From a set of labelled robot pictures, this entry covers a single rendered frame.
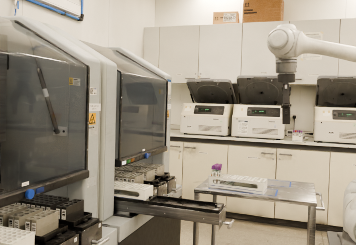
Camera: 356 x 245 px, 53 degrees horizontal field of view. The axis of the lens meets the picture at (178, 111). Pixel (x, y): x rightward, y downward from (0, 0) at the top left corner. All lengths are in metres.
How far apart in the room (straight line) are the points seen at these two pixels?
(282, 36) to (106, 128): 0.82
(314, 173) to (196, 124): 1.33
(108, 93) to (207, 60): 2.79
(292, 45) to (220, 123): 2.57
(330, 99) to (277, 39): 2.91
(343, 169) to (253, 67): 1.43
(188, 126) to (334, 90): 1.62
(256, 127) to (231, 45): 1.02
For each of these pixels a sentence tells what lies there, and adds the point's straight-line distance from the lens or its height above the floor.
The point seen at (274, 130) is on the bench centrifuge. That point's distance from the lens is 3.84.
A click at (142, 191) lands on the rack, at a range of 1.67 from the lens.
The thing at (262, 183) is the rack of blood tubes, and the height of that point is 0.88.
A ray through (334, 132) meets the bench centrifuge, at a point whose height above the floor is 1.02.
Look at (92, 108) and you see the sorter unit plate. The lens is 1.48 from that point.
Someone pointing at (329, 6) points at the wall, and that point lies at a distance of 4.60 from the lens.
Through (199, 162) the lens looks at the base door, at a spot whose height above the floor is 0.60.
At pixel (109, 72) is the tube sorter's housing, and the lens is 1.59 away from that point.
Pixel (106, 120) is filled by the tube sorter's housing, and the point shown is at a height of 1.18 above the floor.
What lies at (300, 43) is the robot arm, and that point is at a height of 1.51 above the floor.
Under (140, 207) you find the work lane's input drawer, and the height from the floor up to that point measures 0.79.
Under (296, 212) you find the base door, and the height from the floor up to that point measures 0.17.
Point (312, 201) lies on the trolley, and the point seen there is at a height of 0.82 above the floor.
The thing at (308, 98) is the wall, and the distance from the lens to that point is 4.44.
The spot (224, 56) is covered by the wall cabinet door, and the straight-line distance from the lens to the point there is 4.23.
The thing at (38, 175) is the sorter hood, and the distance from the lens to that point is 1.23.
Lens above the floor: 1.27
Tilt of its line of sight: 2 degrees down
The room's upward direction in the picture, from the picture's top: 2 degrees clockwise
